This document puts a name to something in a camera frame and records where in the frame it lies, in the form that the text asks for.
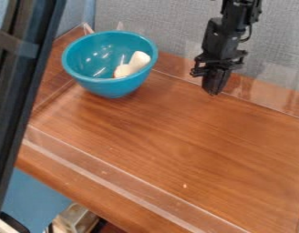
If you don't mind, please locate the toy mushroom brown cap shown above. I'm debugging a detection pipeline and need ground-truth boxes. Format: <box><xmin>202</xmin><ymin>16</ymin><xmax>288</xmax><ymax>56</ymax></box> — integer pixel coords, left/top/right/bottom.
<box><xmin>113</xmin><ymin>51</ymin><xmax>151</xmax><ymax>78</ymax></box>

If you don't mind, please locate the black object at bottom left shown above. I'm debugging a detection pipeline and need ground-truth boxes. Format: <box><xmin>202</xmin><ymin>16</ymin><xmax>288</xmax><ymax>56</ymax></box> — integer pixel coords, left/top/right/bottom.
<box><xmin>0</xmin><ymin>212</ymin><xmax>30</xmax><ymax>233</ymax></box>

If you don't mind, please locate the grey box under table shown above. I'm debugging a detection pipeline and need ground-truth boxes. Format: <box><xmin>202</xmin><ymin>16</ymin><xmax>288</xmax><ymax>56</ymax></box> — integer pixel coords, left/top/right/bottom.
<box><xmin>44</xmin><ymin>203</ymin><xmax>100</xmax><ymax>233</ymax></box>

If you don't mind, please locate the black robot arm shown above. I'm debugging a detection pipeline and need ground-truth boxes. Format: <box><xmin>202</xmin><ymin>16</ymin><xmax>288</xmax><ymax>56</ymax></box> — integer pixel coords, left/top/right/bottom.
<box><xmin>189</xmin><ymin>0</ymin><xmax>262</xmax><ymax>96</ymax></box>

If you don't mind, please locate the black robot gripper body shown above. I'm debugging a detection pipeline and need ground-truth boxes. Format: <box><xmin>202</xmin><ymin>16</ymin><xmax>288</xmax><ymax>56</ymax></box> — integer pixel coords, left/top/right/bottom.
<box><xmin>191</xmin><ymin>17</ymin><xmax>250</xmax><ymax>77</ymax></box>

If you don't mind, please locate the clear acrylic table barrier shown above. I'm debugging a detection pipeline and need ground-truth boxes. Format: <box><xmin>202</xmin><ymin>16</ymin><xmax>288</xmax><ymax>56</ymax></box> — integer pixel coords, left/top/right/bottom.
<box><xmin>21</xmin><ymin>21</ymin><xmax>299</xmax><ymax>233</ymax></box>

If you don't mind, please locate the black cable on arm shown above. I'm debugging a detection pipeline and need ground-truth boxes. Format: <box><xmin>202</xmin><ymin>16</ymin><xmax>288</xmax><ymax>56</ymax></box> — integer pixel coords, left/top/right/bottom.
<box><xmin>238</xmin><ymin>23</ymin><xmax>254</xmax><ymax>44</ymax></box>

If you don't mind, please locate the dark blurred foreground post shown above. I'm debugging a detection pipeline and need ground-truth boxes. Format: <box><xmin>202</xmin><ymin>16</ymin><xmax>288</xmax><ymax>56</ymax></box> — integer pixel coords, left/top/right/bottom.
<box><xmin>0</xmin><ymin>0</ymin><xmax>66</xmax><ymax>212</ymax></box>

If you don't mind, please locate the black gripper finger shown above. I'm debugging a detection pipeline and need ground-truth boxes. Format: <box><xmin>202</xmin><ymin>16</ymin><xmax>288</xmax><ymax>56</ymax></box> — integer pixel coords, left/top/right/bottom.
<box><xmin>216</xmin><ymin>69</ymin><xmax>231</xmax><ymax>94</ymax></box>
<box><xmin>202</xmin><ymin>70</ymin><xmax>220</xmax><ymax>95</ymax></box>

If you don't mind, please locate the blue plastic bowl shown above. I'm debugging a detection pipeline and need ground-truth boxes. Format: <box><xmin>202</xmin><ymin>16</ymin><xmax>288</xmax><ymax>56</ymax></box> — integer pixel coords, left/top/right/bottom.
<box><xmin>61</xmin><ymin>30</ymin><xmax>157</xmax><ymax>98</ymax></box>

